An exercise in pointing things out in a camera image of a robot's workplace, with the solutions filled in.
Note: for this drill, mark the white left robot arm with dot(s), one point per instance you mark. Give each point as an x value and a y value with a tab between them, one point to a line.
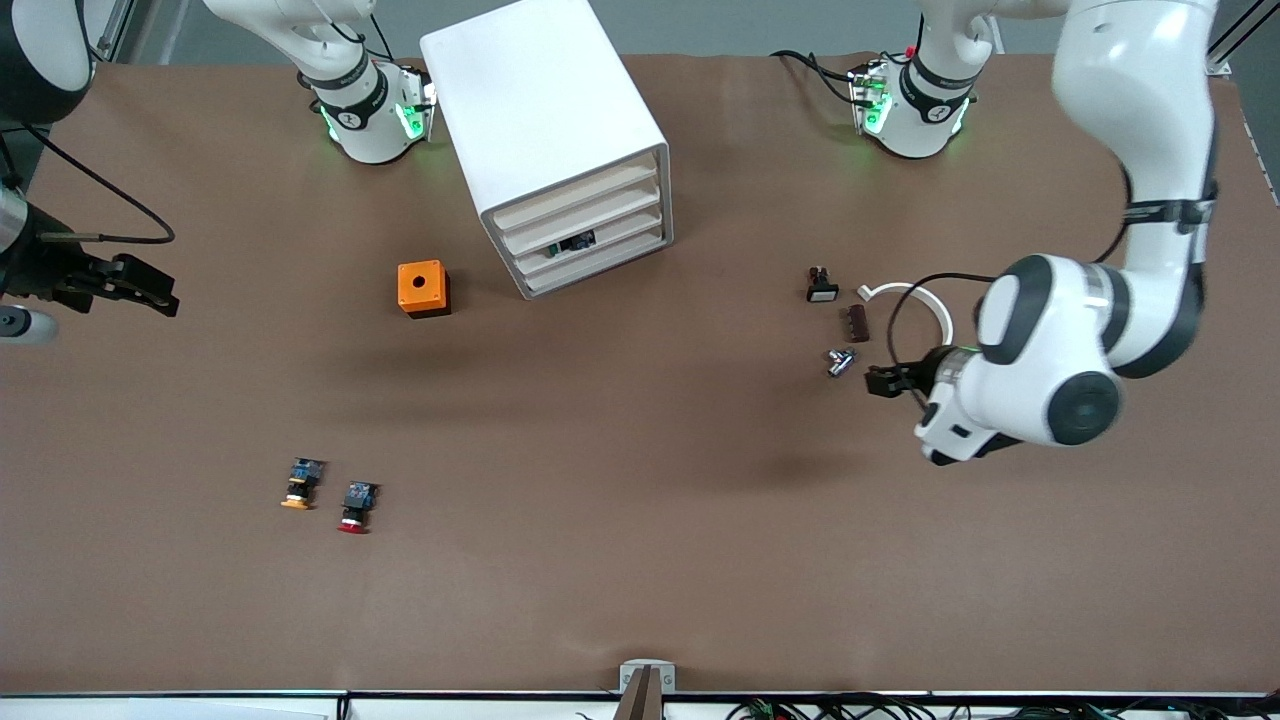
1140	90

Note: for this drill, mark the silver key switch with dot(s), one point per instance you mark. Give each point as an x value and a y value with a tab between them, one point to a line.
839	364

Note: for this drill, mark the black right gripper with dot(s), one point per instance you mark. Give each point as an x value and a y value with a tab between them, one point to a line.
40	268

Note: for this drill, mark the white curved bracket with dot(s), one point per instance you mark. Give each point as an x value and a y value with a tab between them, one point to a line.
915	290

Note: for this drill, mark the brown terminal block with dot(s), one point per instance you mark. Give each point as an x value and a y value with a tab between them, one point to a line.
858	324

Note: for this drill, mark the grey metal bracket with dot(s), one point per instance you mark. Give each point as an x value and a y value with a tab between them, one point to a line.
630	672

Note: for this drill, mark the red push button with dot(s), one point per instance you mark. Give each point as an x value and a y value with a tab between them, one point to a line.
357	500

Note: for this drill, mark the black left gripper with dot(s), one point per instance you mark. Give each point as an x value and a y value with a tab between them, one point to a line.
932	371

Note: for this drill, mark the yellow push button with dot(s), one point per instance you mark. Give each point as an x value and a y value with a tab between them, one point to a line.
302	480

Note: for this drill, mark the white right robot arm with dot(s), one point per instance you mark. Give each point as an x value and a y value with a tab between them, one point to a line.
365	120

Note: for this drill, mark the orange box with hole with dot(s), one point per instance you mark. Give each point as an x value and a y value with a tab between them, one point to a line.
432	292

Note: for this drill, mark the aluminium frame post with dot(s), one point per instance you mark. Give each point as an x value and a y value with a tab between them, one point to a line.
1225	45
112	30

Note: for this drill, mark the tapered brown pole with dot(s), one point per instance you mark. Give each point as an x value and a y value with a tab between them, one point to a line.
640	705

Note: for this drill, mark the black white-capped switch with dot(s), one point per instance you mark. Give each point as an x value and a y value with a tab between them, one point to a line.
822	290

